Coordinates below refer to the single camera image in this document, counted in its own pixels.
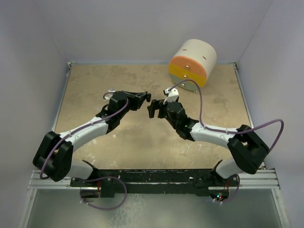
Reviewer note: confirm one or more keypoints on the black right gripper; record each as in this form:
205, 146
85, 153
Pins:
156, 104

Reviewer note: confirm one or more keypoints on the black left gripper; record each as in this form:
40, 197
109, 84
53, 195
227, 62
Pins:
135, 99

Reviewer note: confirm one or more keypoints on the black earbud charging case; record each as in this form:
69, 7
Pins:
148, 97

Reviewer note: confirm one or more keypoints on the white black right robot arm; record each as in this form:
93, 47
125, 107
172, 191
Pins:
248, 150

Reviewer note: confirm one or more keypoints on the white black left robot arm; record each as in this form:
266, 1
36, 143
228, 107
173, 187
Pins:
54, 155

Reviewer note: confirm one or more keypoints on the round three-drawer storage box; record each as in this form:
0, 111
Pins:
192, 64

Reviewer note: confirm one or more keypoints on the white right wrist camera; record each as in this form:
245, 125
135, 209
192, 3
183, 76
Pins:
172, 95

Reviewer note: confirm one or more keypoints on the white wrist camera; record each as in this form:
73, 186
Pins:
109, 94
172, 95

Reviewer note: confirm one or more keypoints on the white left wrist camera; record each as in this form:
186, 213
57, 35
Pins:
109, 94

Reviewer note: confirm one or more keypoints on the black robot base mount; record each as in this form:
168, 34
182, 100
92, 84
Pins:
107, 183

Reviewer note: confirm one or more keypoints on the aluminium frame rail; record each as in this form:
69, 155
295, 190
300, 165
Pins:
263, 179

